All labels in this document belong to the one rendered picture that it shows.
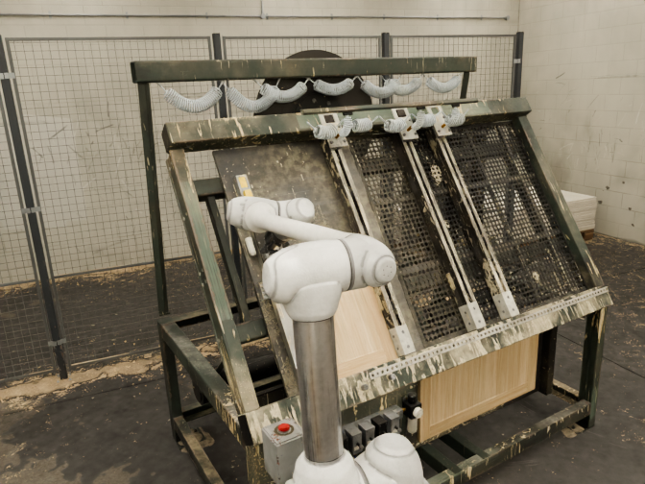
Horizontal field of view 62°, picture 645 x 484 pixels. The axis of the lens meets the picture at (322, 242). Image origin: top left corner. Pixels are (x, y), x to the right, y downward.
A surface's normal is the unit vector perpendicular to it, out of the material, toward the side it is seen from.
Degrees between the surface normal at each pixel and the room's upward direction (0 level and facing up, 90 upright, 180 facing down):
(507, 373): 90
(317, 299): 89
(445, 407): 90
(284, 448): 90
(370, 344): 57
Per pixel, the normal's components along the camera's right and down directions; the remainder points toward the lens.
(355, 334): 0.41, -0.34
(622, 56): -0.92, 0.15
